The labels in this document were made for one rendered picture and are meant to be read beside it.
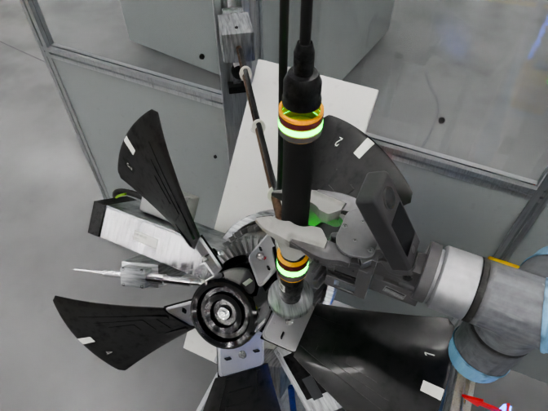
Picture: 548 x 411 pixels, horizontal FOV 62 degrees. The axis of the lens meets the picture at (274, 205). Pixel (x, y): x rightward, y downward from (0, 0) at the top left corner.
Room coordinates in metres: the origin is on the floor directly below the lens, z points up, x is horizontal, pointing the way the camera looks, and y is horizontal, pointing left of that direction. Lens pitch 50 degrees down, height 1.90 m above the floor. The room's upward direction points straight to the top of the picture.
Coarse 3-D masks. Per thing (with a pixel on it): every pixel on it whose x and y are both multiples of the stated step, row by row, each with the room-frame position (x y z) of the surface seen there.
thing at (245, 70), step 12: (288, 0) 0.43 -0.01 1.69; (312, 0) 0.35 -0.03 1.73; (288, 12) 0.44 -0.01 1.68; (300, 12) 0.35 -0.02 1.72; (288, 24) 0.44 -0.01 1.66; (300, 24) 0.35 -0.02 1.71; (288, 36) 0.44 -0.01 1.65; (300, 36) 0.35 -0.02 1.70; (240, 48) 0.89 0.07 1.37; (240, 72) 0.81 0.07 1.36; (252, 96) 0.72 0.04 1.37; (252, 108) 0.69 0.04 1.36; (264, 144) 0.59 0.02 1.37; (264, 156) 0.56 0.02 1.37; (276, 180) 0.45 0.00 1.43
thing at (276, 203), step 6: (240, 60) 0.86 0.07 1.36; (240, 66) 0.85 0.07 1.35; (246, 90) 0.76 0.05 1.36; (252, 114) 0.68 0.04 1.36; (258, 138) 0.62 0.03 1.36; (264, 162) 0.55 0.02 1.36; (264, 168) 0.54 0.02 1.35; (270, 186) 0.50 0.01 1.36; (276, 198) 0.47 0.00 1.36; (276, 204) 0.46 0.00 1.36; (276, 210) 0.45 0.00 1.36; (276, 216) 0.44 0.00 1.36
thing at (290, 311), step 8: (272, 248) 0.39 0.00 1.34; (272, 288) 0.36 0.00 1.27; (304, 288) 0.36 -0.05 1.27; (272, 296) 0.35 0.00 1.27; (280, 296) 0.35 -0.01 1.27; (304, 296) 0.35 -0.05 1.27; (312, 296) 0.35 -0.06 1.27; (272, 304) 0.34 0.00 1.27; (280, 304) 0.34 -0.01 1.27; (288, 304) 0.34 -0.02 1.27; (296, 304) 0.34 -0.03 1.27; (304, 304) 0.34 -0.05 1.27; (280, 312) 0.32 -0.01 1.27; (288, 312) 0.32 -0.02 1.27; (296, 312) 0.32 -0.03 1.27; (304, 312) 0.32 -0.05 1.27
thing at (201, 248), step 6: (198, 240) 0.46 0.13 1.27; (198, 246) 0.48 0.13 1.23; (204, 246) 0.45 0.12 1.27; (198, 252) 0.48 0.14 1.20; (204, 252) 0.46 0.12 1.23; (210, 252) 0.44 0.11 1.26; (210, 258) 0.44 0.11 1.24; (210, 264) 0.45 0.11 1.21; (216, 264) 0.42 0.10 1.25; (210, 270) 0.46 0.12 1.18; (216, 270) 0.43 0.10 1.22
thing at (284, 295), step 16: (304, 48) 0.34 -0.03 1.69; (304, 64) 0.34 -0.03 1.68; (288, 80) 0.34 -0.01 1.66; (304, 80) 0.34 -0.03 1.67; (320, 80) 0.35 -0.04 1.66; (288, 96) 0.34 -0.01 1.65; (304, 96) 0.33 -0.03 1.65; (320, 96) 0.35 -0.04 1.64; (304, 112) 0.33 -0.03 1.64; (288, 288) 0.34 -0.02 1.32
